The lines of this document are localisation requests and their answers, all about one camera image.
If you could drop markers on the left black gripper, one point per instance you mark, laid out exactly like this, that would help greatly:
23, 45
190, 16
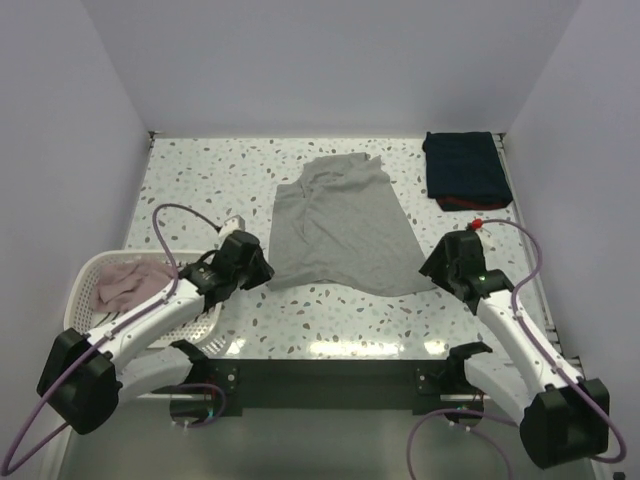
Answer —
263, 272

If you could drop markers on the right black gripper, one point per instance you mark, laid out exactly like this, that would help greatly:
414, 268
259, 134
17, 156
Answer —
432, 267

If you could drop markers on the navy basketball tank top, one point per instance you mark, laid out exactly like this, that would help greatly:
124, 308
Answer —
464, 172

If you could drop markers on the grey garment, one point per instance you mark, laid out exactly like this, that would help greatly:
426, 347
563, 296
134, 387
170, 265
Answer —
341, 223

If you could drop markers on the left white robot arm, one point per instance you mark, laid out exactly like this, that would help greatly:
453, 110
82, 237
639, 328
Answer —
88, 375

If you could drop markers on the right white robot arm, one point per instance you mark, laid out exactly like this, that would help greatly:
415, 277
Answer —
561, 415

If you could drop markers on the pink garment in basket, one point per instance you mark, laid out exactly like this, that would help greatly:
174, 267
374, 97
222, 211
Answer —
122, 287

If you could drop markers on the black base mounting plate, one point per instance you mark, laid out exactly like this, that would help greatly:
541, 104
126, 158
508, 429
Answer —
419, 386

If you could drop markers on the striped white garment in basket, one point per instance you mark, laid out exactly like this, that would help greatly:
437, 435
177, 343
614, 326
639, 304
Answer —
112, 316

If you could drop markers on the white laundry basket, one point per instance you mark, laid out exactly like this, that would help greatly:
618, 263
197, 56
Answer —
79, 313

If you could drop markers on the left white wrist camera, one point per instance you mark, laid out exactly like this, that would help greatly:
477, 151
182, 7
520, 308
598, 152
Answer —
231, 224

